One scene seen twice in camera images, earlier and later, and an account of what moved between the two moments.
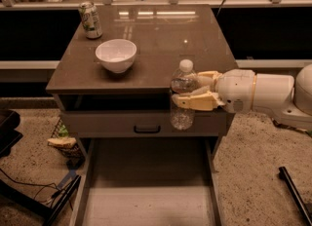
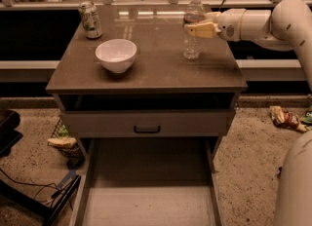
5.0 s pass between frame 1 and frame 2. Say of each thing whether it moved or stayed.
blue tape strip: stayed
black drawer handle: stayed
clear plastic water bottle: moved
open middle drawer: stayed
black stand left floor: stayed
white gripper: moved
